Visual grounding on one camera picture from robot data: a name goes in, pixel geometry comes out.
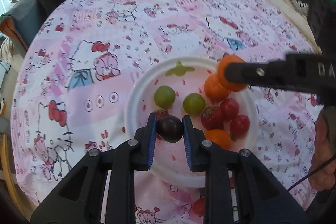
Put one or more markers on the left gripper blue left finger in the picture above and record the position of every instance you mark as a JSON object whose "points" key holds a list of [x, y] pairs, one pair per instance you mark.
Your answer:
{"points": [[146, 136]]}

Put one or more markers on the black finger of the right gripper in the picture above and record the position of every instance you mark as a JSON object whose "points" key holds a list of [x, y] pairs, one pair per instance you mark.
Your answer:
{"points": [[298, 72]]}

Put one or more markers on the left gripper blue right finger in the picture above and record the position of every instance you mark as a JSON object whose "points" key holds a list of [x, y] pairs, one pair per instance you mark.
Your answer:
{"points": [[193, 138]]}

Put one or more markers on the dark purple grape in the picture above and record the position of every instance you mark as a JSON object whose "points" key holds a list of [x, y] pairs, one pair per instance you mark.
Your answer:
{"points": [[170, 128]]}

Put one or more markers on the red cherry tomato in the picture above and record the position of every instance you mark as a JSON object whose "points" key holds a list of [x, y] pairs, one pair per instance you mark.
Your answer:
{"points": [[240, 125], [229, 108], [198, 207]]}

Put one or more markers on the large orange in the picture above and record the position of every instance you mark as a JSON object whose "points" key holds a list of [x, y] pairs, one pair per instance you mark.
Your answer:
{"points": [[214, 91]]}

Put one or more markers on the small orange tangerine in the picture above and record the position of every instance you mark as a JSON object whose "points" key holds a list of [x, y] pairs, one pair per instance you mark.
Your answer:
{"points": [[223, 64]]}

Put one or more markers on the person's right hand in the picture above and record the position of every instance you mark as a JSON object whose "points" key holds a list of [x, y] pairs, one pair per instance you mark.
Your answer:
{"points": [[325, 178]]}

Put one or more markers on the small orange on plate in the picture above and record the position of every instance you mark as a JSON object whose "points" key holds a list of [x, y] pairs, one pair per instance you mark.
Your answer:
{"points": [[220, 137]]}

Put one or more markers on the strawberry left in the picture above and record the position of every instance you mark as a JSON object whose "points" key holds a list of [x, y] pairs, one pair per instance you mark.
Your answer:
{"points": [[160, 113]]}

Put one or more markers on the strawberry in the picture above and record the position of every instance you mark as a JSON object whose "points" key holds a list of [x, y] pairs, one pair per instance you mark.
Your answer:
{"points": [[160, 113], [212, 118]]}

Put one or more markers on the strawberry right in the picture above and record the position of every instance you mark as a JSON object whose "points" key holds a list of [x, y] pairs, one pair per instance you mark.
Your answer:
{"points": [[212, 118]]}

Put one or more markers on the green grape right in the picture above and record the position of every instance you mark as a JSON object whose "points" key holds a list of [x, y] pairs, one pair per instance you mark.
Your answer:
{"points": [[194, 104]]}

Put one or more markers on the green grape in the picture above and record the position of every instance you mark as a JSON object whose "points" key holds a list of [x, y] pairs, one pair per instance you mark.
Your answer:
{"points": [[164, 97], [194, 104]]}

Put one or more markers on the green grape left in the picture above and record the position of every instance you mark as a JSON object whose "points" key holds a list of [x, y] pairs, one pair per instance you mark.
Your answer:
{"points": [[164, 97]]}

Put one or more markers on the white pink paper plate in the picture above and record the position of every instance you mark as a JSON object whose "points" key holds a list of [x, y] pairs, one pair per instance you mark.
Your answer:
{"points": [[185, 75]]}

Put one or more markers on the pink Hello Kitty bedsheet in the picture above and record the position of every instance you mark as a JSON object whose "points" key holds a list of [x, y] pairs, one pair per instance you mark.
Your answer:
{"points": [[84, 60]]}

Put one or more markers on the dark teal chair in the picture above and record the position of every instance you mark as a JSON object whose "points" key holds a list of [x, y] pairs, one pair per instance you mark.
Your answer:
{"points": [[22, 23]]}

